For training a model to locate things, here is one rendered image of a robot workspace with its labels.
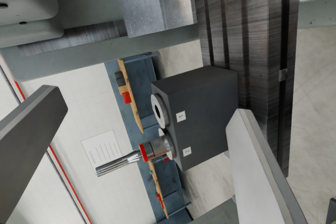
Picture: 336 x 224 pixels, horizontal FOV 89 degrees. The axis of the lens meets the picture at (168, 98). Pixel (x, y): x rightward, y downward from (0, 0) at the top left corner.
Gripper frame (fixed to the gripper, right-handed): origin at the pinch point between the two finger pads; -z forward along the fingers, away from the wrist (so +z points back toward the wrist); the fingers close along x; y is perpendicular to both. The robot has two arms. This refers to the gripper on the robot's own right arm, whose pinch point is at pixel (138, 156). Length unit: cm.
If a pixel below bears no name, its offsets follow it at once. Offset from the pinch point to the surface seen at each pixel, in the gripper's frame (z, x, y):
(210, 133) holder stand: -21.9, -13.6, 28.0
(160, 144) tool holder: -19.4, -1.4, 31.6
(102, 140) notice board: -241, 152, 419
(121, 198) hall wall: -155, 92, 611
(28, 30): -29.3, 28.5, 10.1
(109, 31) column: -58, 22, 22
